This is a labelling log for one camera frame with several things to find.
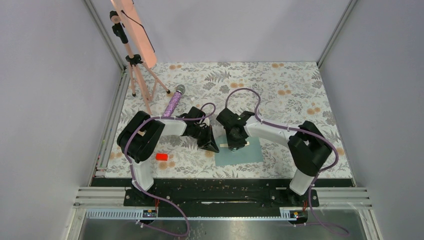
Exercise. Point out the pink tripod stand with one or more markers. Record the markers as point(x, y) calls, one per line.
point(134, 61)

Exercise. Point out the red cylinder block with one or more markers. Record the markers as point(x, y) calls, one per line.
point(162, 157)

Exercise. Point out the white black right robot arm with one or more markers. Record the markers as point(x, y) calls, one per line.
point(307, 146)

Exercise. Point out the purple glitter microphone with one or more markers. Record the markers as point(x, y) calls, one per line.
point(174, 101)

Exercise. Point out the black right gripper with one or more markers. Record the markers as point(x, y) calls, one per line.
point(232, 144)

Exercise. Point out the pink light panel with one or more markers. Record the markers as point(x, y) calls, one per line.
point(128, 14)

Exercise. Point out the floral table mat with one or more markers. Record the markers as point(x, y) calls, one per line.
point(287, 93)

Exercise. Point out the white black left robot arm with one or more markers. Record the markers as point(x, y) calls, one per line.
point(140, 136)

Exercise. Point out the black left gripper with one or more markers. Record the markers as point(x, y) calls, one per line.
point(209, 138)

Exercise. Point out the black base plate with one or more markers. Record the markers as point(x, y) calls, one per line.
point(213, 197)

